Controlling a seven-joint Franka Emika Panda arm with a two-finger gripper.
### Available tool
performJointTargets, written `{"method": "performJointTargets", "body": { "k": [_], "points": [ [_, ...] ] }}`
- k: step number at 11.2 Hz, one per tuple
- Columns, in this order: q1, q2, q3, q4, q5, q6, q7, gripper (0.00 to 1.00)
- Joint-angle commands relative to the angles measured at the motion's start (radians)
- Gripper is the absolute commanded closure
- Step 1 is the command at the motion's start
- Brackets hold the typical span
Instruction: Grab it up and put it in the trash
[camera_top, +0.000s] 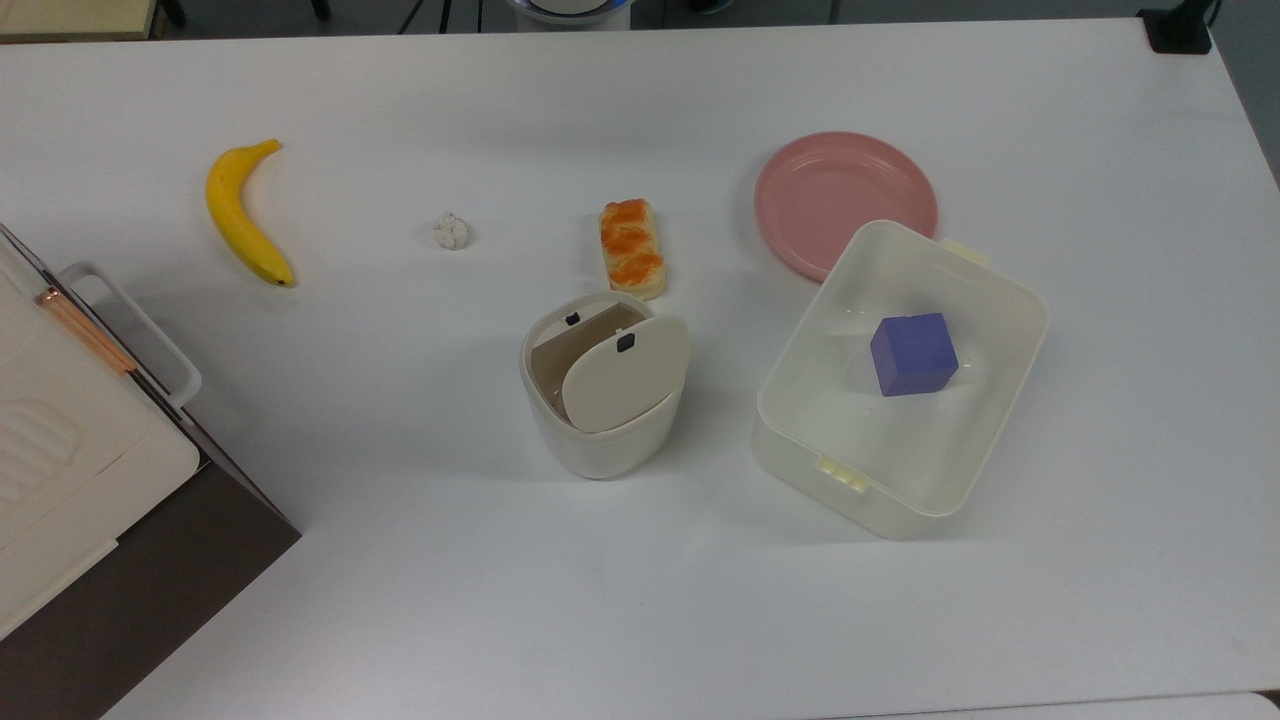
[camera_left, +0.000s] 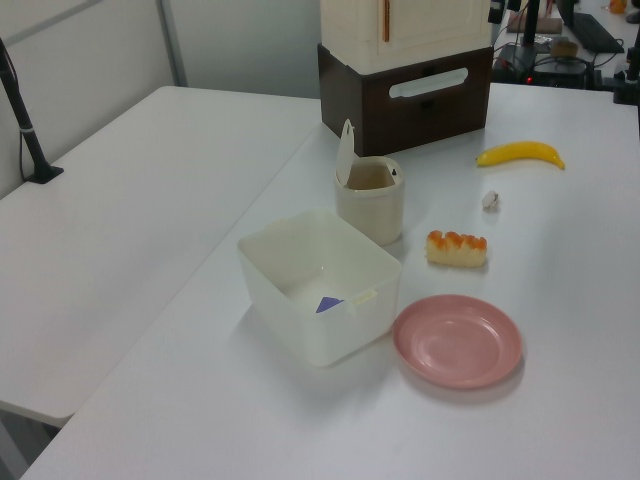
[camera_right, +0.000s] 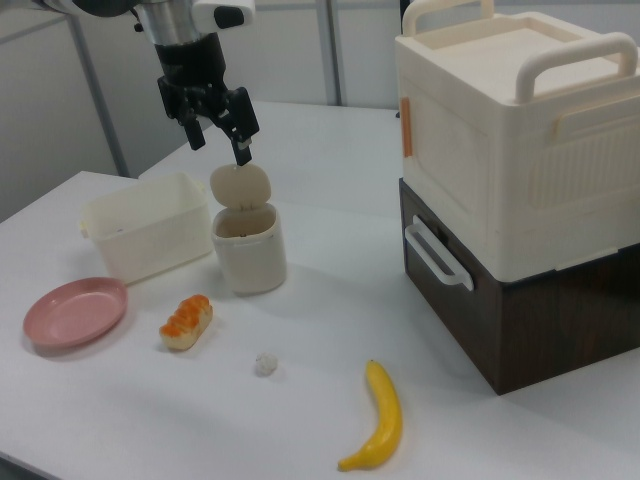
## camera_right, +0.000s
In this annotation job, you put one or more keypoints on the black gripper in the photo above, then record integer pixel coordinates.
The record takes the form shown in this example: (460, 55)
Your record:
(192, 65)

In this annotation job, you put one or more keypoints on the white paper ball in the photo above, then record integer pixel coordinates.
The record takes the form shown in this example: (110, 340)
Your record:
(266, 364)

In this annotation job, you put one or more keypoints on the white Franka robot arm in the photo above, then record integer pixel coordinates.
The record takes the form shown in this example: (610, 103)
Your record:
(165, 20)

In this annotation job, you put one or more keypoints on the beige lidded trash can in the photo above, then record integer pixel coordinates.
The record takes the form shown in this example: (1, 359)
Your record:
(250, 260)

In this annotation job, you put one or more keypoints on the white plastic storage box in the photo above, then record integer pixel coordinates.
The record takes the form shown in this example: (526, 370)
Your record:
(150, 245)

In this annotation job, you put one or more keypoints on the toy bread with orange glaze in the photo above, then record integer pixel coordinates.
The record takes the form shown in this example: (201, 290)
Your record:
(187, 322)

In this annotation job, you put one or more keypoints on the pink plastic plate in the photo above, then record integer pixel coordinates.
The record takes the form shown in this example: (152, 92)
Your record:
(75, 312)

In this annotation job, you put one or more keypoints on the yellow toy banana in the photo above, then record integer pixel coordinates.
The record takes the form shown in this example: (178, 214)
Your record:
(385, 415)

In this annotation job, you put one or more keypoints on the dark brown drawer cabinet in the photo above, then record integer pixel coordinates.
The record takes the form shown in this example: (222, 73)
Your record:
(550, 325)

